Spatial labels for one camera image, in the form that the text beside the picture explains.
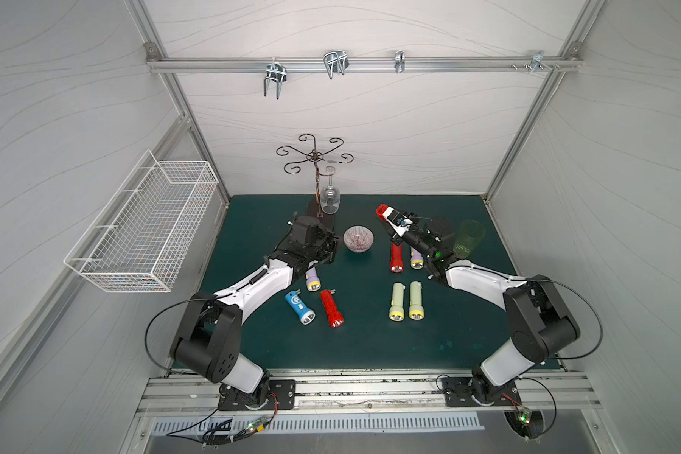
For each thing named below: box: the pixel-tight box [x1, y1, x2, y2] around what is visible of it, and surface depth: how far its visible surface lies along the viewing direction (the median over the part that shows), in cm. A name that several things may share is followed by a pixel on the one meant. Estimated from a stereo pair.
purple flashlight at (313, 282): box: [304, 266, 322, 293], surface depth 95 cm
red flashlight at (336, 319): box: [319, 288, 345, 329], surface depth 89 cm
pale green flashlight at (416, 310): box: [408, 280, 425, 321], surface depth 90 cm
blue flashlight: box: [284, 288, 316, 326], surface depth 88 cm
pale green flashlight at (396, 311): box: [388, 281, 406, 322], surface depth 90 cm
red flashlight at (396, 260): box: [390, 243, 404, 274], surface depth 100 cm
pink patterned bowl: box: [343, 225, 375, 253], surface depth 106 cm
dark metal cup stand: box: [276, 133, 355, 218], surface depth 92 cm
